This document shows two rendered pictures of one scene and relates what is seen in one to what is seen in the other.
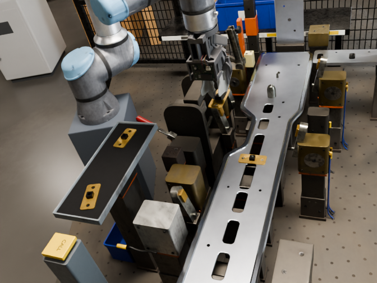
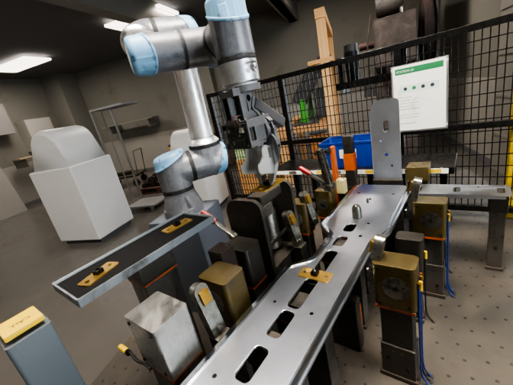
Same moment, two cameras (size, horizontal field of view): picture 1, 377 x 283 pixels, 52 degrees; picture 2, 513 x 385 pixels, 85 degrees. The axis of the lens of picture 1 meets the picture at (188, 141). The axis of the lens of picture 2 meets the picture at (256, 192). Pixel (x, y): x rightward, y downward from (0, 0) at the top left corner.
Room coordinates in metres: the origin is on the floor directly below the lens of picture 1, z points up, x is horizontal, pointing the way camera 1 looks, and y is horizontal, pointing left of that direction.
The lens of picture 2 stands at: (0.26, -0.20, 1.45)
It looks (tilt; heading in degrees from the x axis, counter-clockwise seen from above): 18 degrees down; 11
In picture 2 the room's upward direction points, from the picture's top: 12 degrees counter-clockwise
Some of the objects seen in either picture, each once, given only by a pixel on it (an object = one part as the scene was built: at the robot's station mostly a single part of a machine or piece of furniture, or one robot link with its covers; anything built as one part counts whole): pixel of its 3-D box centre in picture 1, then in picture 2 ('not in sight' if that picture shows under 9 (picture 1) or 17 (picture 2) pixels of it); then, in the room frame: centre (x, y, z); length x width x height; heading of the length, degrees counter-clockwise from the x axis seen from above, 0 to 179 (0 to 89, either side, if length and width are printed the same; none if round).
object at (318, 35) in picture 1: (318, 66); (419, 204); (1.45, -0.65, 0.88); 0.08 x 0.08 x 0.36; 61
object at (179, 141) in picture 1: (192, 185); (250, 297); (0.94, 0.03, 0.89); 0.12 x 0.07 x 0.38; 61
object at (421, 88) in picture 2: not in sight; (418, 97); (1.71, -0.75, 1.30); 0.23 x 0.02 x 0.31; 61
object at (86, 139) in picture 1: (117, 152); (198, 255); (1.20, 0.28, 0.90); 0.20 x 0.20 x 0.40; 81
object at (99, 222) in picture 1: (110, 166); (143, 247); (0.83, 0.23, 1.16); 0.37 x 0.14 x 0.02; 151
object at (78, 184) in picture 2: not in sight; (79, 184); (3.77, 3.06, 0.81); 0.82 x 0.70 x 1.62; 80
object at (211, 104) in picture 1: (219, 96); (269, 182); (0.86, -0.11, 1.26); 0.08 x 0.04 x 0.01; 149
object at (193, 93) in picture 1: (203, 146); (273, 258); (1.05, -0.05, 0.95); 0.18 x 0.13 x 0.49; 151
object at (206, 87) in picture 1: (206, 87); (251, 166); (0.85, -0.08, 1.31); 0.06 x 0.03 x 0.09; 149
